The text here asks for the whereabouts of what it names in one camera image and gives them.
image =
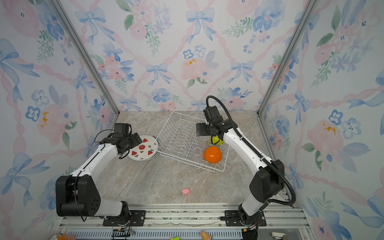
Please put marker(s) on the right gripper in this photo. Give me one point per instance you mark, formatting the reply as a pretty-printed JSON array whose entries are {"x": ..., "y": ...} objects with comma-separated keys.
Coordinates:
[{"x": 202, "y": 126}]

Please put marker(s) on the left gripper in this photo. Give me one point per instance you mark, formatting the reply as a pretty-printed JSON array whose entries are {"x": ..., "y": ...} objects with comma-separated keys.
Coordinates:
[{"x": 135, "y": 142}]

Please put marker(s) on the watermelon pattern plate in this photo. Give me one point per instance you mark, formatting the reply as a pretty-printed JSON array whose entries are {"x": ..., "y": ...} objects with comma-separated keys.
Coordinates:
[{"x": 145, "y": 151}]

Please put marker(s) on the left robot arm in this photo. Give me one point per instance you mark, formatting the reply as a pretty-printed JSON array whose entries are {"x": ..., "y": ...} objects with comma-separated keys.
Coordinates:
[{"x": 77, "y": 194}]

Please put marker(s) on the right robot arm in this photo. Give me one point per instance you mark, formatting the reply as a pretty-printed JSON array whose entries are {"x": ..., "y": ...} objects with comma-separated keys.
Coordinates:
[{"x": 268, "y": 178}]

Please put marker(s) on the lime green bowl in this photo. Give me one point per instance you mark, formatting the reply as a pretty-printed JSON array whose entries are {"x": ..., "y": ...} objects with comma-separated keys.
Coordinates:
[{"x": 215, "y": 140}]

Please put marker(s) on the orange bowl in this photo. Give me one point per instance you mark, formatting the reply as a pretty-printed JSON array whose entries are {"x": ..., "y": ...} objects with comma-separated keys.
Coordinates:
[{"x": 212, "y": 155}]

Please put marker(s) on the clear glass cup front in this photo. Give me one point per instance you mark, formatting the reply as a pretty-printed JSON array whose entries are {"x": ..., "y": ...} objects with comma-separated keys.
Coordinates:
[{"x": 197, "y": 151}]

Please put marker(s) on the small pink object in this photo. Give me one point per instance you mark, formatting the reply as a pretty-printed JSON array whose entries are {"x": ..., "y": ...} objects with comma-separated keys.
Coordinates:
[{"x": 186, "y": 191}]

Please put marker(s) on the white wire dish rack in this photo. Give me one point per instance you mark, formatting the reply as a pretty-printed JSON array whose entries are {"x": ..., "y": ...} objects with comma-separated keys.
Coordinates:
[{"x": 178, "y": 136}]

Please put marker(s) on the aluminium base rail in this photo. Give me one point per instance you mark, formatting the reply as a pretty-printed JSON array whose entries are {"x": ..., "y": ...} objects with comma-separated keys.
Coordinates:
[{"x": 194, "y": 222}]

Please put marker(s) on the left aluminium corner post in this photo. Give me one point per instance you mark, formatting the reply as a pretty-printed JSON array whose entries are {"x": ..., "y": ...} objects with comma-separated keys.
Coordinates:
[{"x": 84, "y": 55}]

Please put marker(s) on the aluminium corner post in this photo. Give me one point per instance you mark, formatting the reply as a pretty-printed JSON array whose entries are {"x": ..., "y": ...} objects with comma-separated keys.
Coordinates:
[
  {"x": 291, "y": 47},
  {"x": 84, "y": 55}
]

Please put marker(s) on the right aluminium corner post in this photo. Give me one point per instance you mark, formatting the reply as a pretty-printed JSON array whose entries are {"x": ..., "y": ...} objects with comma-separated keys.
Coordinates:
[{"x": 291, "y": 47}]

